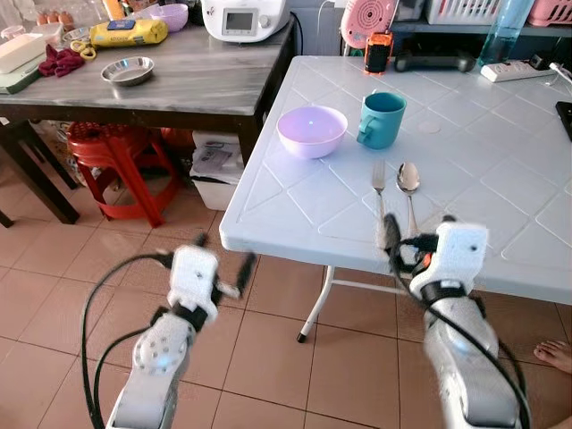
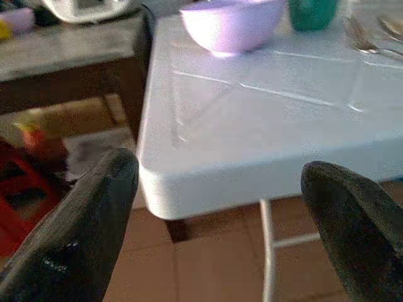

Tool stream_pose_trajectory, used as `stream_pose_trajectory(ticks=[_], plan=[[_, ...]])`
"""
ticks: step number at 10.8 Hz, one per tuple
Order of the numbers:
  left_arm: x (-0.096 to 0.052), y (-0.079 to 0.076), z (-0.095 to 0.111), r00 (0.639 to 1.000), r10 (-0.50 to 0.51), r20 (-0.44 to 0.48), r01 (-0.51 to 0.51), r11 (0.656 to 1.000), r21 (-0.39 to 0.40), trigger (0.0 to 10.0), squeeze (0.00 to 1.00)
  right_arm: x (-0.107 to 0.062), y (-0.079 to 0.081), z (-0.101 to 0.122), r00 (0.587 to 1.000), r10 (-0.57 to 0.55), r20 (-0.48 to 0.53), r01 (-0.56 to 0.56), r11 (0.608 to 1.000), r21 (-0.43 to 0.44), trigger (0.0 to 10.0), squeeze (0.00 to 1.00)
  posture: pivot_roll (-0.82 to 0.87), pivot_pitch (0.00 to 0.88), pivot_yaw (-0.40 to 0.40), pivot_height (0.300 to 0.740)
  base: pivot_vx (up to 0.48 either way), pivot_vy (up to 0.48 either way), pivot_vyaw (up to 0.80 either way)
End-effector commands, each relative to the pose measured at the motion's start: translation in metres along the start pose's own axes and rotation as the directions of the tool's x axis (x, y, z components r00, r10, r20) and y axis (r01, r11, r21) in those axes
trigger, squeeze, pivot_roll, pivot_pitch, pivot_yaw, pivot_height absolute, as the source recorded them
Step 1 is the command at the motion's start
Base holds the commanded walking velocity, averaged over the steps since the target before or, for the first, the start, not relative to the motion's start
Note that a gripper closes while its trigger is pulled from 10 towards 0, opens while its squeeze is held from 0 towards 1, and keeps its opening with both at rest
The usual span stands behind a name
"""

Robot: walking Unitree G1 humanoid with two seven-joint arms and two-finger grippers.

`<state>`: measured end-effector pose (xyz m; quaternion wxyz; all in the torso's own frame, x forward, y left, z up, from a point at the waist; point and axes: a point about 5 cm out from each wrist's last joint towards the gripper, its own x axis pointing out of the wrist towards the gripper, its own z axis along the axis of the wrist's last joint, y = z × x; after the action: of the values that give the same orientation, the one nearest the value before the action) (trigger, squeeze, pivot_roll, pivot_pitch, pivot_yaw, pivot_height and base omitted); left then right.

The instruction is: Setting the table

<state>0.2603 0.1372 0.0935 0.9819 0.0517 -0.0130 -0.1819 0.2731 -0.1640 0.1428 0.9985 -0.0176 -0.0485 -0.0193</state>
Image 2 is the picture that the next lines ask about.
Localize white folding table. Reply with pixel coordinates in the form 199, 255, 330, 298
137, 0, 403, 302

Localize grey wooden table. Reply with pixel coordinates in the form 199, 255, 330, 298
0, 6, 155, 142

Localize red plastic stool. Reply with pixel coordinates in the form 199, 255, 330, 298
0, 128, 69, 252

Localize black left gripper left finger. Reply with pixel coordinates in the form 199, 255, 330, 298
0, 148, 140, 302

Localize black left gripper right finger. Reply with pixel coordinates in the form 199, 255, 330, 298
300, 160, 403, 302

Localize green plastic cup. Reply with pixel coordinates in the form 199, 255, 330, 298
288, 0, 341, 32

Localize yellow packet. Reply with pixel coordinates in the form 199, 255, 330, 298
0, 18, 13, 41

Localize purple packet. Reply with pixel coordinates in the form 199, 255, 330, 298
0, 8, 35, 34

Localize white kitchen appliance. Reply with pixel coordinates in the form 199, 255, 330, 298
42, 0, 133, 25

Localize silver fork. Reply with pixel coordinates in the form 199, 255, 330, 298
344, 17, 403, 62

